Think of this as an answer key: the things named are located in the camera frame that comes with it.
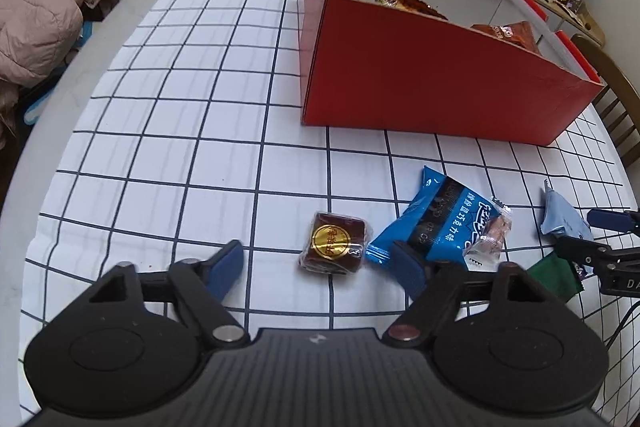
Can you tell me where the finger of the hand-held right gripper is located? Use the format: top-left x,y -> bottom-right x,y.
552,234 -> 616,278
586,208 -> 640,236

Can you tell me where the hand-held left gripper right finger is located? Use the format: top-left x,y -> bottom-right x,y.
382,241 -> 566,349

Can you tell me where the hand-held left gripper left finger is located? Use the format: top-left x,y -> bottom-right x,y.
75,239 -> 251,350

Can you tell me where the light blue snack packet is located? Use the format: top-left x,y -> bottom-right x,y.
540,181 -> 595,242

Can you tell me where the green snack packet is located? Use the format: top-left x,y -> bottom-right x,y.
526,254 -> 585,300

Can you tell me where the brown square cake packet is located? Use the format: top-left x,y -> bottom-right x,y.
298,211 -> 369,276

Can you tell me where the small clear snack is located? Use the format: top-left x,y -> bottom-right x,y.
462,197 -> 513,272

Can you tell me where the red cardboard box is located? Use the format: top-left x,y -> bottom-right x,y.
299,0 -> 606,146

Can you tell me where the brown snack packet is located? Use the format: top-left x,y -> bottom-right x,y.
470,21 -> 543,55

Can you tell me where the wooden chair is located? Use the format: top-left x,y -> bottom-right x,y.
570,33 -> 640,168

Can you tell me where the checked white tablecloth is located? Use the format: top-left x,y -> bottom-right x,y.
19,0 -> 632,423

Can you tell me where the blue plastic item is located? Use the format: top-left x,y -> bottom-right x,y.
22,19 -> 96,125

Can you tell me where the pink puffer jacket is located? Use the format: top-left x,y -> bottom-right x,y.
0,0 -> 120,148

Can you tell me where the black cable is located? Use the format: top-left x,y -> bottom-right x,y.
602,294 -> 640,353

